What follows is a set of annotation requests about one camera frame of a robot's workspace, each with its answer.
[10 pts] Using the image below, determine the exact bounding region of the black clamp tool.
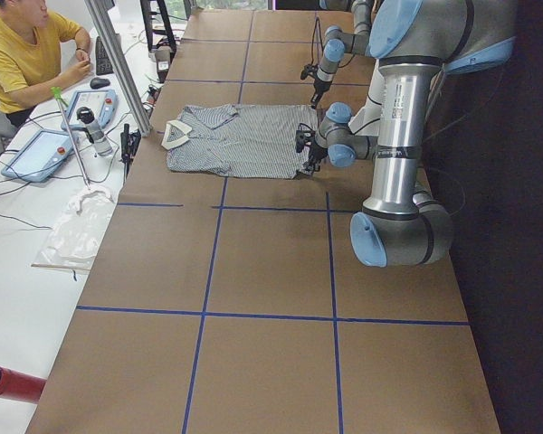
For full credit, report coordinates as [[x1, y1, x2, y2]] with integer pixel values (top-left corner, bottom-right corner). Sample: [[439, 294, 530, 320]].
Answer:
[[120, 123, 141, 181]]

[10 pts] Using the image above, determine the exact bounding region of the black power supply box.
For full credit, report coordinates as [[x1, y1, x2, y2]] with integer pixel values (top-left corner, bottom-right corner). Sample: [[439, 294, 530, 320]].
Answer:
[[154, 46, 174, 83]]

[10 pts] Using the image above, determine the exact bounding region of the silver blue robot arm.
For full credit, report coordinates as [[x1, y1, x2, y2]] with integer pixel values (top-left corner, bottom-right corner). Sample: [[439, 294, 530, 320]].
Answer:
[[296, 1, 518, 267], [300, 0, 381, 109]]

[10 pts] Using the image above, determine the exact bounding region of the blue teach pendant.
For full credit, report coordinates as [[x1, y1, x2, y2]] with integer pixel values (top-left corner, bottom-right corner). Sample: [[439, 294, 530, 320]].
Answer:
[[1, 129, 73, 183], [65, 89, 118, 130]]

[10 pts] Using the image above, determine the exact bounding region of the red cylinder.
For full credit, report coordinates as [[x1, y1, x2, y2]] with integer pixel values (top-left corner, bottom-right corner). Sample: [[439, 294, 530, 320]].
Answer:
[[0, 366, 46, 404]]

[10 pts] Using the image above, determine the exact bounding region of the black keyboard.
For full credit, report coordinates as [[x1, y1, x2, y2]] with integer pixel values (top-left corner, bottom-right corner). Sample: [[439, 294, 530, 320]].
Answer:
[[94, 36, 113, 76]]

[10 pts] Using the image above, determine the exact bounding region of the person in yellow shirt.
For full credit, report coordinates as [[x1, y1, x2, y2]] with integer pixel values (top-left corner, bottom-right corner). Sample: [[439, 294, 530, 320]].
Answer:
[[0, 1, 91, 127]]

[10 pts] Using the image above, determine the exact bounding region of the metal rod green tip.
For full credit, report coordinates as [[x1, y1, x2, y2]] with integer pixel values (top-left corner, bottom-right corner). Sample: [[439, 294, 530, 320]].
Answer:
[[51, 86, 91, 189]]

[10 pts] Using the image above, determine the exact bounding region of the clear plastic bag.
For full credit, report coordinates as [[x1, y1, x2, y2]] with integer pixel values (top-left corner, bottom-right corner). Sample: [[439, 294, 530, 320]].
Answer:
[[32, 184, 115, 272]]

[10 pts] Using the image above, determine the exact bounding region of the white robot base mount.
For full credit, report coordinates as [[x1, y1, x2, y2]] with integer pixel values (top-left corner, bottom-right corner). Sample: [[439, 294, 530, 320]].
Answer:
[[348, 60, 385, 137]]

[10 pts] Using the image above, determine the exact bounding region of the blue white striped polo shirt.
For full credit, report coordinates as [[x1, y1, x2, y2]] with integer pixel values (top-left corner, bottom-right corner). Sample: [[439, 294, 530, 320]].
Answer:
[[162, 104, 318, 179]]

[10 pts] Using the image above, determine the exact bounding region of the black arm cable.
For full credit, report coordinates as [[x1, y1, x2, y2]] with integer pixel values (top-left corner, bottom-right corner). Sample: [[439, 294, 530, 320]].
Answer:
[[305, 14, 325, 69], [415, 62, 467, 218]]

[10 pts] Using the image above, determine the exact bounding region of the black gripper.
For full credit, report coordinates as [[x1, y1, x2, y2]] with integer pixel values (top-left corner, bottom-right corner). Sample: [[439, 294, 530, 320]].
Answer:
[[295, 129, 328, 174], [300, 64, 331, 109]]

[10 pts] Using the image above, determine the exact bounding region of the aluminium frame post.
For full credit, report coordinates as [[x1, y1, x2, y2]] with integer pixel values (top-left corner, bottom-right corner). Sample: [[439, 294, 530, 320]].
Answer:
[[84, 0, 152, 137]]

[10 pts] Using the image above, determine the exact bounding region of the near blue teach pendant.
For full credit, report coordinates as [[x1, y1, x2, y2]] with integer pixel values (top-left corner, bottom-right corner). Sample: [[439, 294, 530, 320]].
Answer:
[[1, 129, 73, 183]]

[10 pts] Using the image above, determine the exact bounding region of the black computer mouse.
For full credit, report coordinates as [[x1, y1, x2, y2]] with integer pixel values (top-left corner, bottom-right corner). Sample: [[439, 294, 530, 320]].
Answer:
[[90, 77, 110, 90]]

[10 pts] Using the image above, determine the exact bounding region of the far blue teach pendant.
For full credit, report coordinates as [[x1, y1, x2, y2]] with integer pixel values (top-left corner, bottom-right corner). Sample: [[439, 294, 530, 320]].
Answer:
[[65, 89, 118, 130]]

